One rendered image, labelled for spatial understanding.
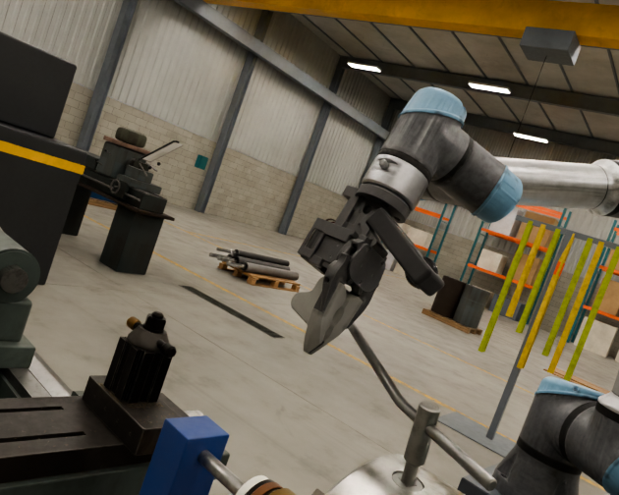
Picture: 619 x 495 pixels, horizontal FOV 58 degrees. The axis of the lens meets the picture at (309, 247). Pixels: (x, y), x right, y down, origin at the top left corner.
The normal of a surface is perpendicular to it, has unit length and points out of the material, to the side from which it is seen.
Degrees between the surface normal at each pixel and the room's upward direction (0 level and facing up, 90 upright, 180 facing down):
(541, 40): 90
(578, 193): 107
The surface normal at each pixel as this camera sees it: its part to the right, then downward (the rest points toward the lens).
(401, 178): 0.09, -0.13
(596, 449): -0.94, -0.21
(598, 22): -0.54, -0.14
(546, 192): 0.21, 0.50
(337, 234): -0.50, -0.44
